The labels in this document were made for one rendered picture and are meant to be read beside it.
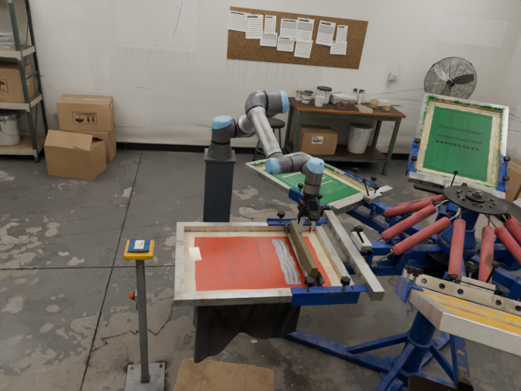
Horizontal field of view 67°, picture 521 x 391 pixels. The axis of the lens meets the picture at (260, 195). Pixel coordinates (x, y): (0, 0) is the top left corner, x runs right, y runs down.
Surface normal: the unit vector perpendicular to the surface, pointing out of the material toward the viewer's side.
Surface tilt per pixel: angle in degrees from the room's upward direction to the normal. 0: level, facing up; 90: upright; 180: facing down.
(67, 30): 90
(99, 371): 0
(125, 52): 90
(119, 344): 0
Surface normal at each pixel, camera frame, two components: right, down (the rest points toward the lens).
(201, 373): 0.12, -0.88
